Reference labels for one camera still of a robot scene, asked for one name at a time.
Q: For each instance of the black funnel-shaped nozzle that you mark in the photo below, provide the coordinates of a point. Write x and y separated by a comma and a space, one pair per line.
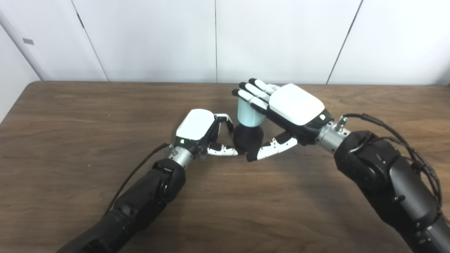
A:
248, 138

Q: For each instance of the black wall panel hinge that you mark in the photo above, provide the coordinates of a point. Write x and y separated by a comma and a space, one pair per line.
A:
80, 21

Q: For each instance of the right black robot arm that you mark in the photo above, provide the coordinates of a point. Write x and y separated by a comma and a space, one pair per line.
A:
393, 182

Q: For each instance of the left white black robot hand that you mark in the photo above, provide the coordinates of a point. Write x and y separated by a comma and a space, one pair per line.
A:
195, 124

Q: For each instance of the small grey wall label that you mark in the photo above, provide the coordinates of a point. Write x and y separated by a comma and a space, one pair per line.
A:
28, 41

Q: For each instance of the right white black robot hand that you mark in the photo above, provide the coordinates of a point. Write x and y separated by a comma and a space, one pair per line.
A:
295, 105

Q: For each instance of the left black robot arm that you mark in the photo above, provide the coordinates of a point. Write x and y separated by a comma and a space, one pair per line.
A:
140, 203

